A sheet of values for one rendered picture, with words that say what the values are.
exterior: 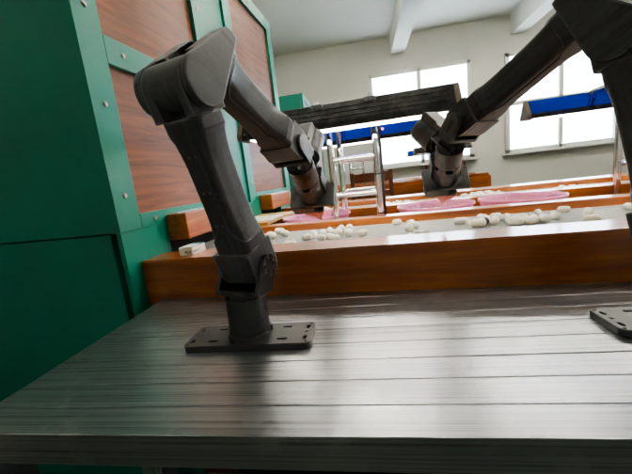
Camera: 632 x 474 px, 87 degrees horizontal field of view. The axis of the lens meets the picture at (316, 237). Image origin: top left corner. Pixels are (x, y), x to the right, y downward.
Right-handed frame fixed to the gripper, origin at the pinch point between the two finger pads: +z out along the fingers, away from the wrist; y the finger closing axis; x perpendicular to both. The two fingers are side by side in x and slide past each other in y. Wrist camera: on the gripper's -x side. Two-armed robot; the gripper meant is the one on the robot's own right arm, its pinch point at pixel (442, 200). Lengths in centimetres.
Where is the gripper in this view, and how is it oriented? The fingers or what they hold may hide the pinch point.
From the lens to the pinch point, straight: 92.8
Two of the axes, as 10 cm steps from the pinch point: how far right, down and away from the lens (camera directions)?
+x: -0.4, 8.7, -5.0
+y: -9.7, 0.8, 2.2
